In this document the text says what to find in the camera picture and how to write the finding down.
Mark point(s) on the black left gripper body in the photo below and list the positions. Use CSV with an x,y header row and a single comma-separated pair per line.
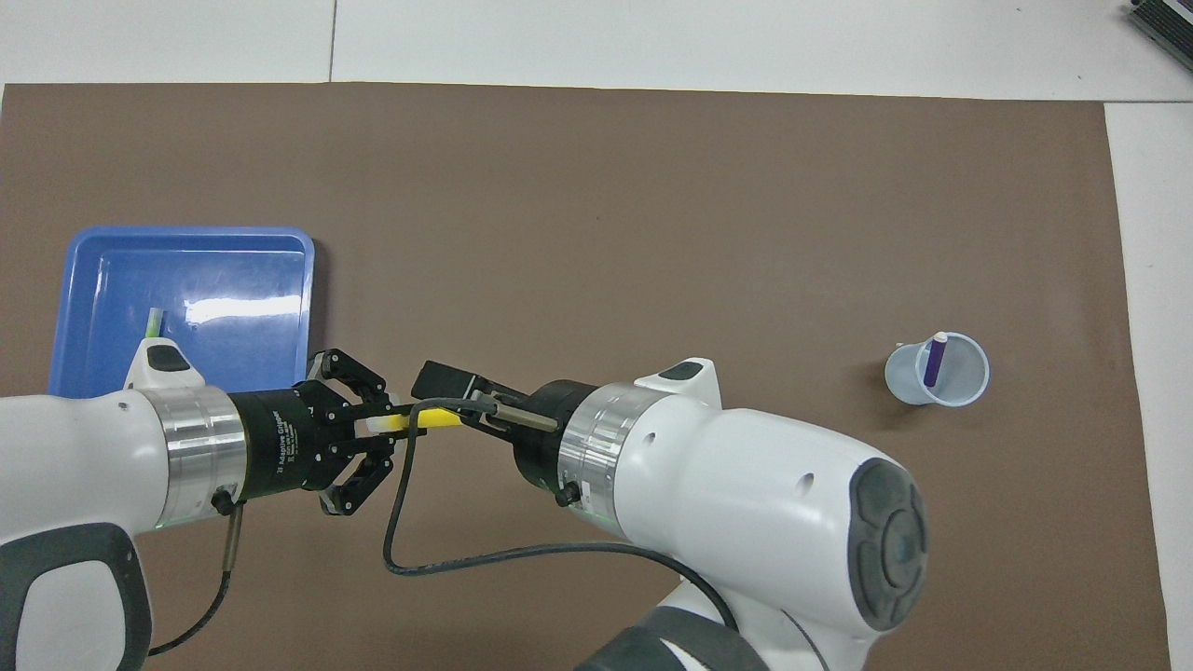
x,y
289,443

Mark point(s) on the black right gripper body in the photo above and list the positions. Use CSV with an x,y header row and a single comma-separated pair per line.
x,y
545,447

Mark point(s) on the yellow pen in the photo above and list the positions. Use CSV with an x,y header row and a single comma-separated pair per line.
x,y
424,420

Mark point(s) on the green pen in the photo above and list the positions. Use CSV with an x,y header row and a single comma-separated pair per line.
x,y
155,324

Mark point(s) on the purple pen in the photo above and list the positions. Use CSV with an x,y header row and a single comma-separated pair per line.
x,y
932,363

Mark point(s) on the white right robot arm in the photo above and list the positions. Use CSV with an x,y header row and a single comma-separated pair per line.
x,y
746,503

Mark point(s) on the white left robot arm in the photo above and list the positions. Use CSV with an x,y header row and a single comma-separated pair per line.
x,y
75,466

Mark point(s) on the blue plastic tray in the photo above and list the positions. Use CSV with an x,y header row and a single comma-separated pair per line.
x,y
242,270

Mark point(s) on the brown table mat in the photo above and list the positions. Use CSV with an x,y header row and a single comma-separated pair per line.
x,y
652,233

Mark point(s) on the pale blue mesh cup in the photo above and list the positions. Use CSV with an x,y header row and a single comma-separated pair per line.
x,y
965,373

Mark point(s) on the dark striped device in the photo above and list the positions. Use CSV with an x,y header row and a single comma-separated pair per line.
x,y
1170,23

